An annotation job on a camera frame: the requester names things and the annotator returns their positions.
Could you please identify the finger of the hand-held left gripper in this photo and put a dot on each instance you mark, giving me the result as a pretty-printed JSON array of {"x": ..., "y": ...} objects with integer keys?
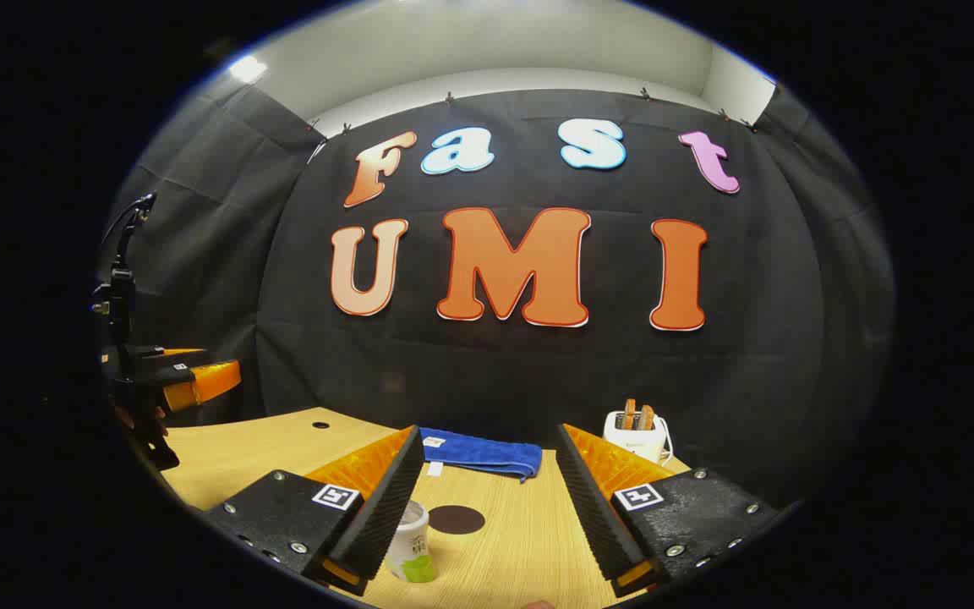
[
  {"x": 204, "y": 382},
  {"x": 170, "y": 357}
]

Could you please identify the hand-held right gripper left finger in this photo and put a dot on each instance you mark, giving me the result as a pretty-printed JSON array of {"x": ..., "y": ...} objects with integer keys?
[{"x": 390, "y": 507}]

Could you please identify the toast slice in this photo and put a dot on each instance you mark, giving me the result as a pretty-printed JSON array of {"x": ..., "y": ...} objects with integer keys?
[
  {"x": 647, "y": 416},
  {"x": 629, "y": 413}
]

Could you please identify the black backdrop cloth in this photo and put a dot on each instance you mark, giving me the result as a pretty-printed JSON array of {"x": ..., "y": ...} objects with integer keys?
[{"x": 538, "y": 372}]

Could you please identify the white toaster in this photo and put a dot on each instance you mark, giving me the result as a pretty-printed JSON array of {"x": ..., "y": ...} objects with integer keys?
[{"x": 637, "y": 436}]

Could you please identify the clear water bottle white label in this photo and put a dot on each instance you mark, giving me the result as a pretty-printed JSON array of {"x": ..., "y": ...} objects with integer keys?
[{"x": 411, "y": 541}]

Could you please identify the ceiling light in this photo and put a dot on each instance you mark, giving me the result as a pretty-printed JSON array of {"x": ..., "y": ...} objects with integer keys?
[{"x": 248, "y": 68}]

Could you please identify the blue folded towel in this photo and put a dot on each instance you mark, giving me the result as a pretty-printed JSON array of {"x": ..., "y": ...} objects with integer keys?
[{"x": 478, "y": 452}]

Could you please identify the dark brown round coaster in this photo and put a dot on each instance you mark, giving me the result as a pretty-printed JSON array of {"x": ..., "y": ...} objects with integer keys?
[{"x": 456, "y": 519}]

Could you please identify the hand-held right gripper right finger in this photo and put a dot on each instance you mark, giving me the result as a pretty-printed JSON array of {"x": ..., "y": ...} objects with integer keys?
[{"x": 597, "y": 516}]

